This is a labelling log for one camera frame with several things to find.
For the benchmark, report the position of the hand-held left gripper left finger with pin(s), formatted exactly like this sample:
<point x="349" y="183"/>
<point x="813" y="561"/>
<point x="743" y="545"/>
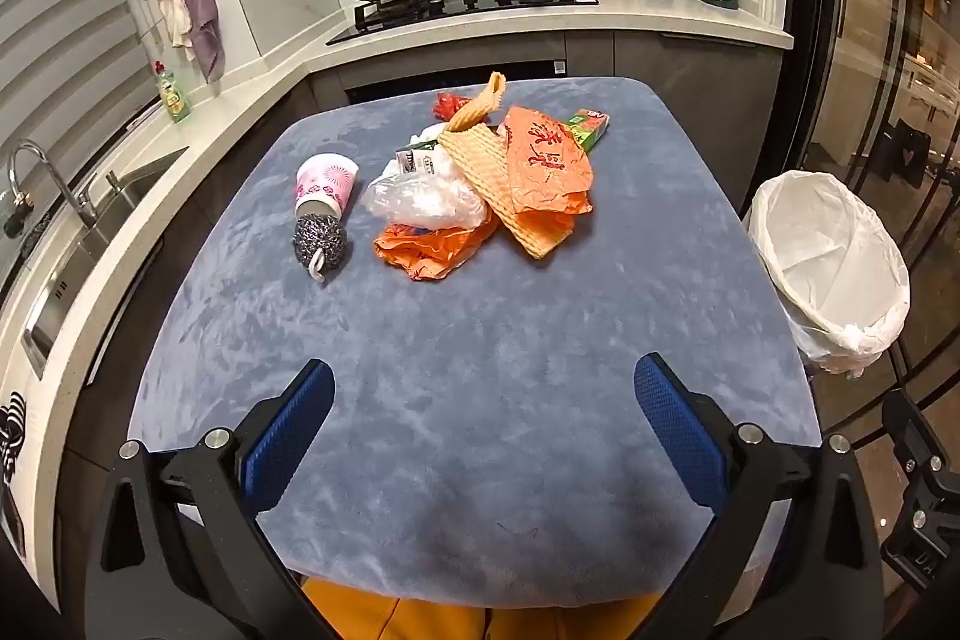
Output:
<point x="289" y="430"/>

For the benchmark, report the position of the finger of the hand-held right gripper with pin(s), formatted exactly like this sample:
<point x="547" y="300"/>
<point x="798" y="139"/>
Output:
<point x="911" y="430"/>

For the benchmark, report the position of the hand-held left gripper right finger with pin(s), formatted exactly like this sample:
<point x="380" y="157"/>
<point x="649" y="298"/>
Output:
<point x="679" y="430"/>

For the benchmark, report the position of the steel wool scrubber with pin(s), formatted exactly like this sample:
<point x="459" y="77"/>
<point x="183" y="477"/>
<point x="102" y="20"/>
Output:
<point x="319" y="235"/>

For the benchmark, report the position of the trash bin with white liner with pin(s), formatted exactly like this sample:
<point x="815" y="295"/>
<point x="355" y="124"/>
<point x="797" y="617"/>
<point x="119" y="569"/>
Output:
<point x="825" y="250"/>

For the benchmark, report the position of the pink patterned paper cup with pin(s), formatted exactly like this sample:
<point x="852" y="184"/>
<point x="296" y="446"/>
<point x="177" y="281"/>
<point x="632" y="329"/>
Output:
<point x="326" y="183"/>

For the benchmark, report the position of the clear plastic bag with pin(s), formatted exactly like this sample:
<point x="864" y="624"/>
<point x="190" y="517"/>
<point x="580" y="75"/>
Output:
<point x="420" y="197"/>

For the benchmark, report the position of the small black white packet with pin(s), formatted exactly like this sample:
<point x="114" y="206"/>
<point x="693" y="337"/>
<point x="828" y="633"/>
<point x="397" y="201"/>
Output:
<point x="409" y="162"/>

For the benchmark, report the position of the orange printed plastic bag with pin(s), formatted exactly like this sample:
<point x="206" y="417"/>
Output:
<point x="544" y="160"/>

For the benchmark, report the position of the green carton box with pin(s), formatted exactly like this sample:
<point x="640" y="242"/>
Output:
<point x="589" y="129"/>

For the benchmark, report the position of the yellow waffle cloth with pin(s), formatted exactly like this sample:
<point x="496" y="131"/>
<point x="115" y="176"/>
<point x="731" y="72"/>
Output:
<point x="472" y="156"/>

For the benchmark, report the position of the red plastic bag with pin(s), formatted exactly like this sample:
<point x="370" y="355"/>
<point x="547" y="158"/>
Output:
<point x="450" y="106"/>

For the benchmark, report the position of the person's orange pants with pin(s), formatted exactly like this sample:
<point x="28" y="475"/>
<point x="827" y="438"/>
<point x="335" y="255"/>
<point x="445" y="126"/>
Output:
<point x="420" y="617"/>

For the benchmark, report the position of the black chair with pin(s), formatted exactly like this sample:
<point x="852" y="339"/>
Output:
<point x="904" y="149"/>

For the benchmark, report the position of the steel kitchen sink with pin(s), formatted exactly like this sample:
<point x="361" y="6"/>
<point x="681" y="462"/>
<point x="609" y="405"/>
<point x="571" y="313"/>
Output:
<point x="127" y="197"/>

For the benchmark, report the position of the chrome faucet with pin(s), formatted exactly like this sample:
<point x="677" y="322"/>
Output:
<point x="56" y="175"/>

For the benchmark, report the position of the black framed glass door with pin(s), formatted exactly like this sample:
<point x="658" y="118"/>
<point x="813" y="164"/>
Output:
<point x="862" y="85"/>

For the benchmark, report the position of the green dish soap bottle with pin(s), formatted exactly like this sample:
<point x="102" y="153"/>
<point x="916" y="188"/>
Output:
<point x="174" y="96"/>

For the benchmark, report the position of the purple hanging towel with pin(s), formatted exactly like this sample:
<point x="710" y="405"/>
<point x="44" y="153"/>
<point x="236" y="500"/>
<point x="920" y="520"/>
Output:
<point x="204" y="21"/>

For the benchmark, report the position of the white hanging towel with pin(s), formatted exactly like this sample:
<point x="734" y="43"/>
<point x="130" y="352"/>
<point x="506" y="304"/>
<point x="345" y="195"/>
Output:
<point x="172" y="6"/>

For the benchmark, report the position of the black gas stove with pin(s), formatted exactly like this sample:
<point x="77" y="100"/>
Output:
<point x="465" y="6"/>

